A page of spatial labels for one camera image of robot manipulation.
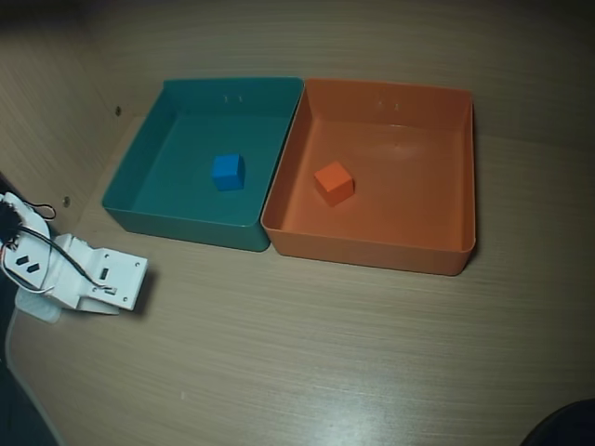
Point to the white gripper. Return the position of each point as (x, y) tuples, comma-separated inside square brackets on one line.
[(117, 278)]

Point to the blue cube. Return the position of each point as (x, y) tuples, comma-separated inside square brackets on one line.
[(228, 172)]

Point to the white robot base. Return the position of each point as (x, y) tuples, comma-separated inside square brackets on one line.
[(39, 313)]

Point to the orange plastic box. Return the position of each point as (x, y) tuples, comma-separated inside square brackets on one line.
[(395, 200)]

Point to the orange cube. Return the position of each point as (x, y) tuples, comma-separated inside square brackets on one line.
[(332, 183)]

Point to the teal plastic box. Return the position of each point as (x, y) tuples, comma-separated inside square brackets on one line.
[(186, 176)]

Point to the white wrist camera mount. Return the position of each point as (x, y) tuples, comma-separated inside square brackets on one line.
[(121, 274)]

